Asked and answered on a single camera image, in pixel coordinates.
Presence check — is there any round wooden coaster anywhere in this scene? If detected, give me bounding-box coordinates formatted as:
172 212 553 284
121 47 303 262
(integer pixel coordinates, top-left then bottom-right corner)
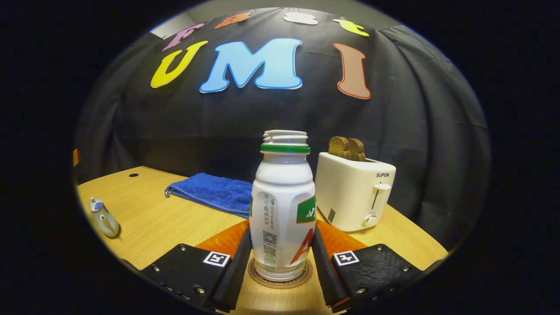
247 258 314 290

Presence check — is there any white teacup with spout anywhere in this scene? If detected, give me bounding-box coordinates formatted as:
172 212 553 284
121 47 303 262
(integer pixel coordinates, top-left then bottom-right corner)
89 197 120 239

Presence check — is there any white water bottle green label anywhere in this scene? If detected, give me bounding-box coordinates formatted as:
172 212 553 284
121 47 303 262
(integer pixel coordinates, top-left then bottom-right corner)
249 129 317 282

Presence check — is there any white toaster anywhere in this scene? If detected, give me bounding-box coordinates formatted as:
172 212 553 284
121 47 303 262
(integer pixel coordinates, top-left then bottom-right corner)
315 151 397 233

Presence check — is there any blue folded towel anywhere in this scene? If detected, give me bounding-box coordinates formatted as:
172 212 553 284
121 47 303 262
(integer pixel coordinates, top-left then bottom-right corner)
164 172 254 220

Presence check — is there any brown bread slice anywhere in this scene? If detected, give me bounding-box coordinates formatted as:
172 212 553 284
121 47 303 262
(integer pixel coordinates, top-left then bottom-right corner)
328 136 351 159
349 138 367 162

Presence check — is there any black backdrop cloth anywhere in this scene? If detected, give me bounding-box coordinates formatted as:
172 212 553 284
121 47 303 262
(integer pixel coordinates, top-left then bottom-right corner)
72 7 491 251

